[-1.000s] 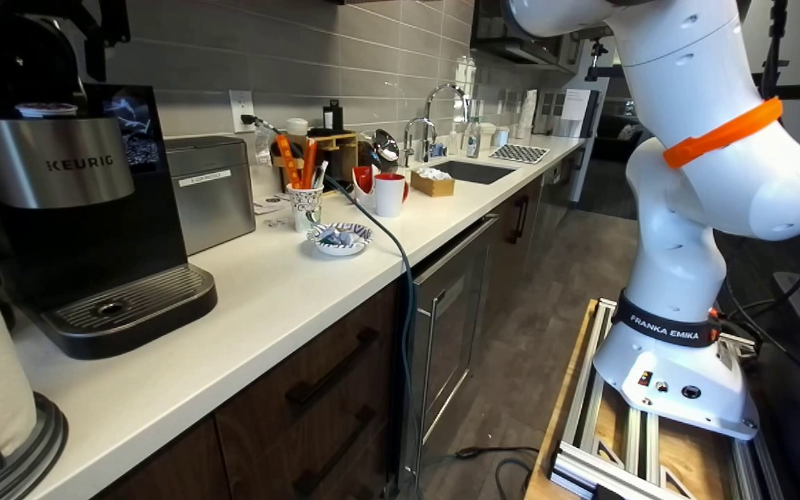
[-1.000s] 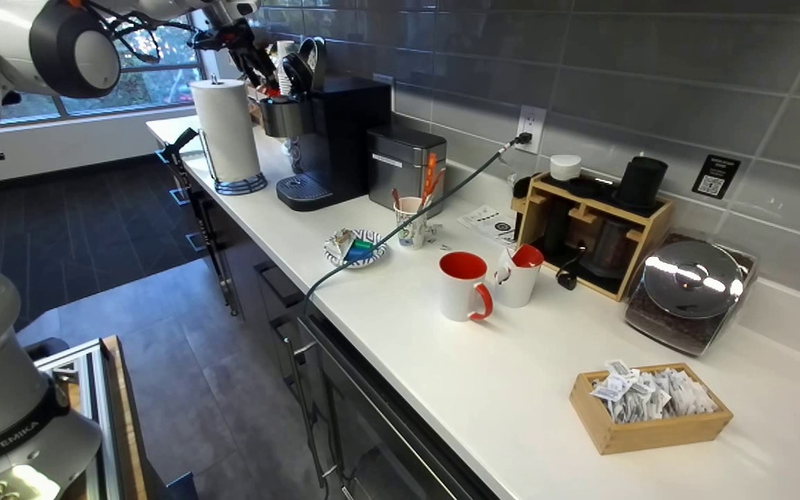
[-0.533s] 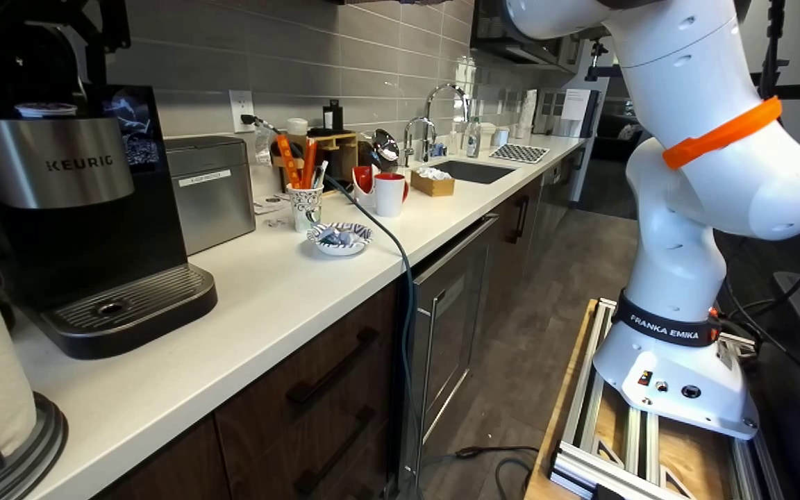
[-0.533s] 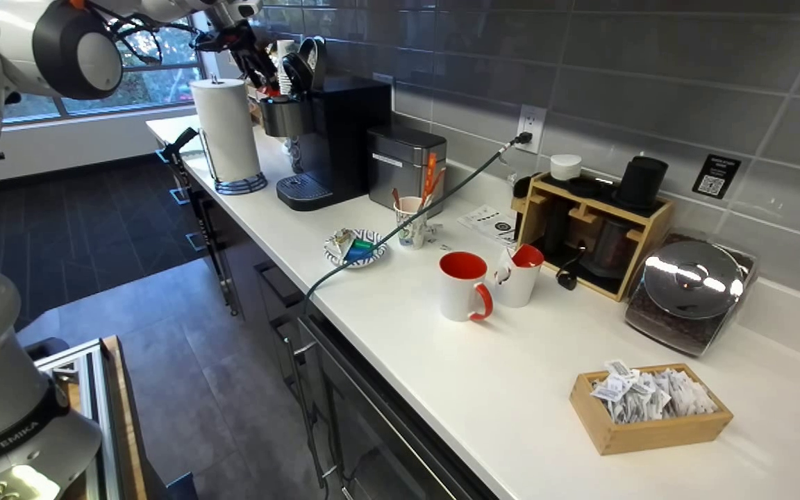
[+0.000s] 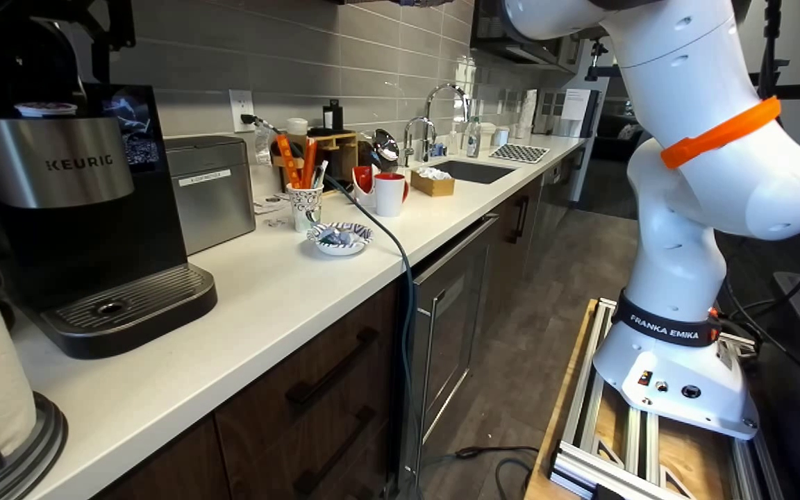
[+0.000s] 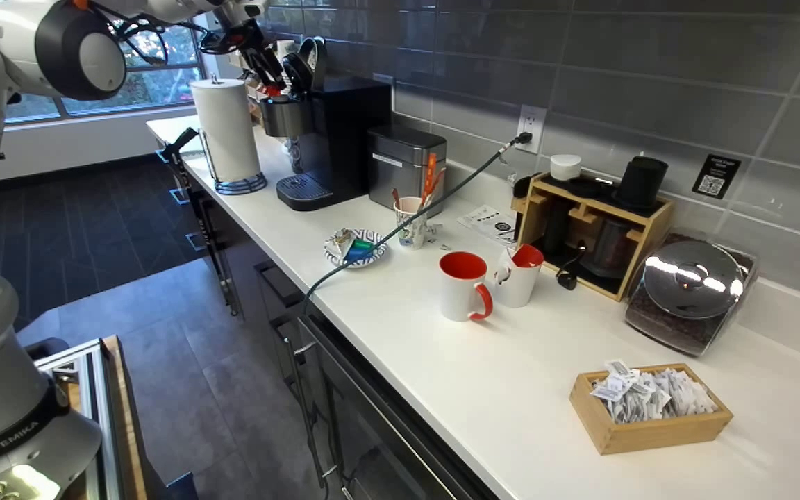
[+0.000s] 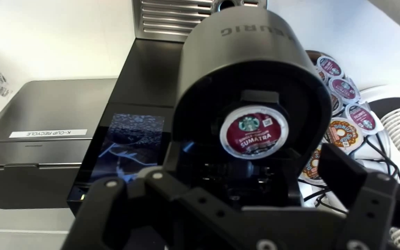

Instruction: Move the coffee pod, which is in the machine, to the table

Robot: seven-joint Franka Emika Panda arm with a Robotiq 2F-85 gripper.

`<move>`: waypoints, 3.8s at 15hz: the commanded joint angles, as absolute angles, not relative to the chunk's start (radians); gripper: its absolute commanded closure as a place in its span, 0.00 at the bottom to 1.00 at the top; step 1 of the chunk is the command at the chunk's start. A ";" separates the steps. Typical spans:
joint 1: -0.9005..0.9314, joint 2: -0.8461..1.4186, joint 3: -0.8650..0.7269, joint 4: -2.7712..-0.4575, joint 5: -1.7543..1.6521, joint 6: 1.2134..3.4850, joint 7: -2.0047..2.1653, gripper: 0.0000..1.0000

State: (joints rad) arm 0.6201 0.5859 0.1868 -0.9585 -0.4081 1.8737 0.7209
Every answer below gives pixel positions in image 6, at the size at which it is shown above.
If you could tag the white sugar packets pile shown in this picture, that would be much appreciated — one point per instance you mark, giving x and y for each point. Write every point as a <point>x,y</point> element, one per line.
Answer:
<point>650,393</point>

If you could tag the black coffee scoop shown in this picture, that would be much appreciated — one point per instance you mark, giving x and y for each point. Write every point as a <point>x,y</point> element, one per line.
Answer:
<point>568,275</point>

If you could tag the wooden tray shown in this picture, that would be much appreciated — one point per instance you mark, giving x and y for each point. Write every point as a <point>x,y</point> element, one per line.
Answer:
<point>650,434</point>

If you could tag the stainless steel box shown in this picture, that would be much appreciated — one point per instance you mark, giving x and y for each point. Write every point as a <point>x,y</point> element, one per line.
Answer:
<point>401,168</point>

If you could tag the black wall sign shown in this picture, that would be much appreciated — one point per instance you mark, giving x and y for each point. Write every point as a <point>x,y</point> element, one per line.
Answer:
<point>715,175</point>

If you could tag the small white cup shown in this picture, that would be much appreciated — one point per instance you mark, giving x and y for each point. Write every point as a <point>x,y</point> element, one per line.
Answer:
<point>565,168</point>

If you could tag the round silver countertop appliance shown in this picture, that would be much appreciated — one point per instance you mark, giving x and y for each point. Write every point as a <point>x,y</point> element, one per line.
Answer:
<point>687,288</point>

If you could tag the black Keurig coffee machine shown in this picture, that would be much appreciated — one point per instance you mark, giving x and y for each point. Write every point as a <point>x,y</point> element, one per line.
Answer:
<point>347,141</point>

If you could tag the small white paper packet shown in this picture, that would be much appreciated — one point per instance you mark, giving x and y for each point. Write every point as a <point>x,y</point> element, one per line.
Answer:
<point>489,223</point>

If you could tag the window with white frame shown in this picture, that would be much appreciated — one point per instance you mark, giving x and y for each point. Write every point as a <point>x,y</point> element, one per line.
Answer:
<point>153,85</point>

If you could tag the black canister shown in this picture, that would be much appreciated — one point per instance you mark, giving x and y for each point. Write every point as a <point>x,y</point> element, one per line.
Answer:
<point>642,182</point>

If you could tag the white mug red interior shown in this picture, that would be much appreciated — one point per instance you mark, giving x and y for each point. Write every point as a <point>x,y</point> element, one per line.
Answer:
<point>515,282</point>

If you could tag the long orange packet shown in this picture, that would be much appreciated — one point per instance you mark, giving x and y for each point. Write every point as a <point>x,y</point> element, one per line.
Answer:
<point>431,175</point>

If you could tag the white wall outlet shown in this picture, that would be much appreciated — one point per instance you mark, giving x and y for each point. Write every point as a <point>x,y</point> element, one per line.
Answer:
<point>532,121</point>

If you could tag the white paper towel roll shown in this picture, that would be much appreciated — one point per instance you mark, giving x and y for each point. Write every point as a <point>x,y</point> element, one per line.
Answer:
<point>226,130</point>

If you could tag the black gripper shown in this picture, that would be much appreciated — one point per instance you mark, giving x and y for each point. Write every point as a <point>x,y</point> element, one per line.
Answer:
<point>256,52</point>

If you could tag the aluminium robot cart frame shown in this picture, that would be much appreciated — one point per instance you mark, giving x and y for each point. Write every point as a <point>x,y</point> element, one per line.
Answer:
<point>94,399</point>

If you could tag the blue patterned paper plate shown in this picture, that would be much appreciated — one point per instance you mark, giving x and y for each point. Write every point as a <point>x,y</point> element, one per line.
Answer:
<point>344,250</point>

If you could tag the wooden organizer rack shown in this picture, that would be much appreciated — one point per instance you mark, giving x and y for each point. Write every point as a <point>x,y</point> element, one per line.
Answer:
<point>646,231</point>

